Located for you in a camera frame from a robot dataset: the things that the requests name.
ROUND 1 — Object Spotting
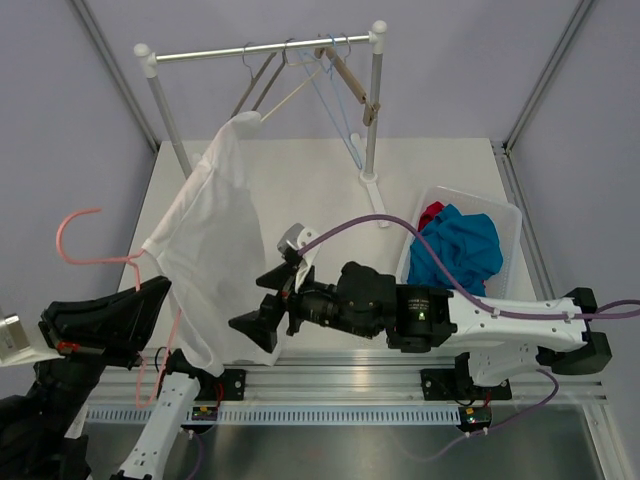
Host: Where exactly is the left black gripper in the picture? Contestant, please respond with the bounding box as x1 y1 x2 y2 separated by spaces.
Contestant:
27 275 170 443

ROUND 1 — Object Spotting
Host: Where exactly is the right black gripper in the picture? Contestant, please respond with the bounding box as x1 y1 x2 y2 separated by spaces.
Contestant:
230 259 377 352

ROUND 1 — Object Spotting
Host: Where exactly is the pink wire hanger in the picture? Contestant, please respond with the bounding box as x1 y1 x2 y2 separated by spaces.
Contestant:
55 207 182 409

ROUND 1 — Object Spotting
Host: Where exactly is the white t shirt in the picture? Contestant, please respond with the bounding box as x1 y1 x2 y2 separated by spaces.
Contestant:
143 111 278 376

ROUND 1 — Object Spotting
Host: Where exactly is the red t shirt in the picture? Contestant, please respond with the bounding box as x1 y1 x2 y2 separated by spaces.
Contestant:
418 201 445 231

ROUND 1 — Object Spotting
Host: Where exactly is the blue t shirt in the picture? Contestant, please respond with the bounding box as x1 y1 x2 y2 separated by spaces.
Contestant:
407 204 503 297

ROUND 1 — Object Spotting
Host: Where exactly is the grey wooden hanger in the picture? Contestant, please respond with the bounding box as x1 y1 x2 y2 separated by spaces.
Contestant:
229 42 289 119

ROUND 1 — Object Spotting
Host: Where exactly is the cream plastic hanger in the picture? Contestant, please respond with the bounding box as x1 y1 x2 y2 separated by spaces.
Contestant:
260 39 323 124

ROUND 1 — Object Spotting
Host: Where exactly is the light blue wire hanger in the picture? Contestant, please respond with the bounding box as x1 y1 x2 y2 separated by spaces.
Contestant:
297 49 364 170

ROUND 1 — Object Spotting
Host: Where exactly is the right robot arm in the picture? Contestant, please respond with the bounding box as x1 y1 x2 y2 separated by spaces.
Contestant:
228 262 613 400

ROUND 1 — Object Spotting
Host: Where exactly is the brown wooden clip hanger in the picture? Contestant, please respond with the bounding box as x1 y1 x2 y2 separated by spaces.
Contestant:
314 31 384 127

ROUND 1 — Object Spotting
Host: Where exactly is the white plastic basket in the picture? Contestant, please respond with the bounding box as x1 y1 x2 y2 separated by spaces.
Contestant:
411 186 522 299

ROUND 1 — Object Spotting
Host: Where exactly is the metal clothes rack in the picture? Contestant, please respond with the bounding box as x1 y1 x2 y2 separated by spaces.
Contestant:
134 20 387 214

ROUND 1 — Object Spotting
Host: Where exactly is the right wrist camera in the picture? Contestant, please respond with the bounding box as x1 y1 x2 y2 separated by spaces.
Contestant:
277 223 319 293

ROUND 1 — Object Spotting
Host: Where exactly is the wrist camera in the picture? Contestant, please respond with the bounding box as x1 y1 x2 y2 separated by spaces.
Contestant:
0 314 60 368
277 223 319 293

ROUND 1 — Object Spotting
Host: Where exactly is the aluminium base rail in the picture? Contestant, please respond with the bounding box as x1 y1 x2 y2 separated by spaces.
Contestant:
90 350 608 406

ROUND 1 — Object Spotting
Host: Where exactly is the white slotted cable duct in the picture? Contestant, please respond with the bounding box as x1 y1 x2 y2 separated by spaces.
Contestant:
84 405 462 426

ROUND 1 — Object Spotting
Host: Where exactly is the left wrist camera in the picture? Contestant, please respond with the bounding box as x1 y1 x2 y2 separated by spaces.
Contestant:
0 314 60 368

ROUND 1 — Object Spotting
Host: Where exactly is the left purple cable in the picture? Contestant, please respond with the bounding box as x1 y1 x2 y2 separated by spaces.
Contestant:
187 432 207 480

